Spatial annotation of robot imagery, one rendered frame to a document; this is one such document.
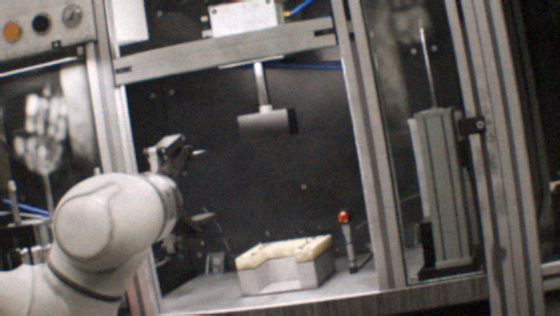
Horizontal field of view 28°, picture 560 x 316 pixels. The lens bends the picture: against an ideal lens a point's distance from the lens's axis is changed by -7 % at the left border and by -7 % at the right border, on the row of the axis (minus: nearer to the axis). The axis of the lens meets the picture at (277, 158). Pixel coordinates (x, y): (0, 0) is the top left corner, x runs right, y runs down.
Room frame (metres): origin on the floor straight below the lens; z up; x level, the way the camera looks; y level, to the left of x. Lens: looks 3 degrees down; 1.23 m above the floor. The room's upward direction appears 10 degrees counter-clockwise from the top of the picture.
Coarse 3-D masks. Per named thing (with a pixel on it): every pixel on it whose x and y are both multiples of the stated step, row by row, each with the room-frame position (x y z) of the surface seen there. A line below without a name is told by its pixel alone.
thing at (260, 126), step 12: (264, 72) 2.06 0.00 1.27; (264, 84) 2.06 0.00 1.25; (264, 96) 2.06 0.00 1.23; (264, 108) 2.06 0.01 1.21; (288, 108) 2.04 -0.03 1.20; (240, 120) 2.05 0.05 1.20; (252, 120) 2.04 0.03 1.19; (264, 120) 2.04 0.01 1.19; (276, 120) 2.03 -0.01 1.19; (288, 120) 2.03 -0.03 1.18; (240, 132) 2.05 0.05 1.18; (252, 132) 2.04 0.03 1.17; (264, 132) 2.04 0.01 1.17; (276, 132) 2.03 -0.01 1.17; (288, 132) 2.03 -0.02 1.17
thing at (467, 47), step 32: (448, 0) 1.77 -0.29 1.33; (224, 64) 1.90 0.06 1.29; (288, 64) 2.24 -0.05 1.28; (320, 64) 2.24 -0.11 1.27; (480, 64) 1.76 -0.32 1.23; (480, 96) 1.76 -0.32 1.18; (480, 160) 1.77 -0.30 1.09; (480, 192) 1.77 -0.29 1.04; (512, 256) 1.76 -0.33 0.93; (160, 288) 2.12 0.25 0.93; (512, 288) 1.76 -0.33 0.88
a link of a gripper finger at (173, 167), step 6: (186, 150) 1.60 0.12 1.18; (192, 150) 1.61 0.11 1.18; (168, 156) 1.59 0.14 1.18; (174, 156) 1.59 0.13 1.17; (180, 156) 1.58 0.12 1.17; (186, 156) 1.60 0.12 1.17; (168, 162) 1.58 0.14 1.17; (174, 162) 1.57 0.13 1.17; (180, 162) 1.58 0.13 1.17; (168, 168) 1.56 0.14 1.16; (174, 168) 1.55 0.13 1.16; (180, 168) 1.57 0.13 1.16; (168, 174) 1.54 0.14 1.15; (174, 174) 1.54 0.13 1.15; (174, 180) 1.53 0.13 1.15
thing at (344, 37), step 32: (96, 0) 1.91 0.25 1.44; (352, 0) 1.81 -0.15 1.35; (352, 32) 1.82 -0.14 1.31; (352, 64) 1.81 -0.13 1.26; (96, 96) 1.92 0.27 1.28; (352, 96) 1.81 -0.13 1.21; (96, 128) 1.92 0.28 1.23; (128, 128) 1.94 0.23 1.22; (128, 160) 1.92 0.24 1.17; (384, 160) 1.80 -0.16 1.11; (384, 192) 1.81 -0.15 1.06; (384, 256) 1.81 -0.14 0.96; (128, 288) 1.92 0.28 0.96; (384, 288) 1.81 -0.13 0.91
